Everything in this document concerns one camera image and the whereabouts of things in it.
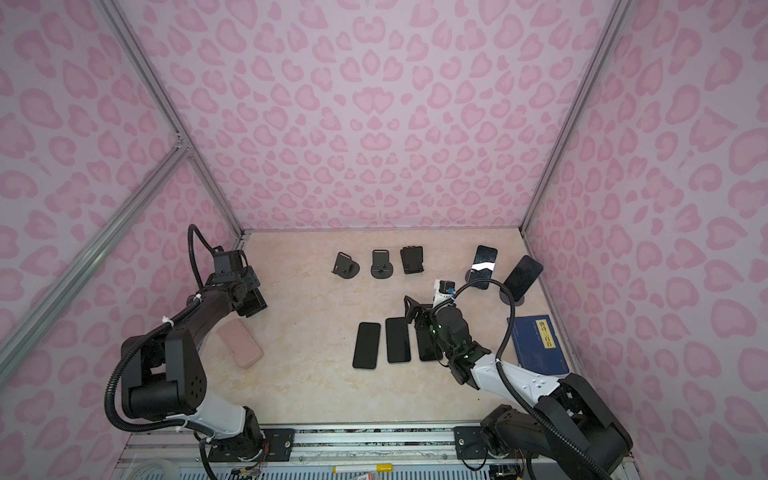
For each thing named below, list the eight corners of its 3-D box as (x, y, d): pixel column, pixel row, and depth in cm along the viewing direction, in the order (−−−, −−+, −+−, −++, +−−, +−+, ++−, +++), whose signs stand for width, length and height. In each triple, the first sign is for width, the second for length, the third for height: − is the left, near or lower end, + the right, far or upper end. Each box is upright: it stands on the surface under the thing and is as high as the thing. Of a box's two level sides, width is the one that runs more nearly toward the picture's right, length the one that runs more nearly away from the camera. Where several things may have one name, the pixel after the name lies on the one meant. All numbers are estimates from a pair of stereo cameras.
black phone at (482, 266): (466, 286, 106) (472, 267, 97) (471, 264, 112) (477, 244, 104) (486, 291, 104) (494, 272, 96) (490, 268, 111) (498, 249, 102)
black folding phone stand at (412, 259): (405, 276, 109) (405, 262, 103) (400, 258, 114) (400, 244, 108) (424, 273, 110) (426, 259, 104) (418, 255, 115) (420, 241, 109)
